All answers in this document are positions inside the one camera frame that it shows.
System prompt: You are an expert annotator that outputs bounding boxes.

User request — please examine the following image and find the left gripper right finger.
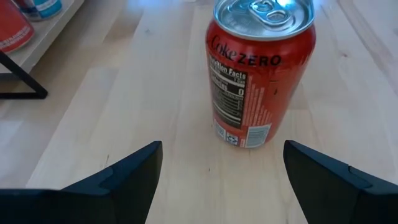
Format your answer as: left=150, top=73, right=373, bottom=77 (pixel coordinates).
left=283, top=139, right=398, bottom=224

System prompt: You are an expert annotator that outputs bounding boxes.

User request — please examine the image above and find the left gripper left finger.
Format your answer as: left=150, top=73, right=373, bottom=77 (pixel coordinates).
left=0, top=141, right=164, bottom=224

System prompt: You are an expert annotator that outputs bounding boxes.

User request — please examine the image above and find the red Coke Zero can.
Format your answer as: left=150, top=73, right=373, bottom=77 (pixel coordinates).
left=205, top=0, right=317, bottom=149

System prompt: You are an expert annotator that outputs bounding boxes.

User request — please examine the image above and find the red Fanta strawberry can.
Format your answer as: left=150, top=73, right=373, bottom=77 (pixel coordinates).
left=0, top=0, right=35, bottom=54

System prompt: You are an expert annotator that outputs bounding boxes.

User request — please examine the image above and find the teal slim energy drink can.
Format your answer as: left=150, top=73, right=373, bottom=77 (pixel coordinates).
left=30, top=0, right=63, bottom=22

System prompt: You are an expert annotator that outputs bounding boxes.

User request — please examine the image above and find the wooden shelf board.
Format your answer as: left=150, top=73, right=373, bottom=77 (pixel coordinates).
left=0, top=0, right=85, bottom=75

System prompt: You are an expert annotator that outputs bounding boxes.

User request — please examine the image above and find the black shelf divider post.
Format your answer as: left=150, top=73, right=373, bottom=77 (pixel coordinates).
left=0, top=51, right=49, bottom=100

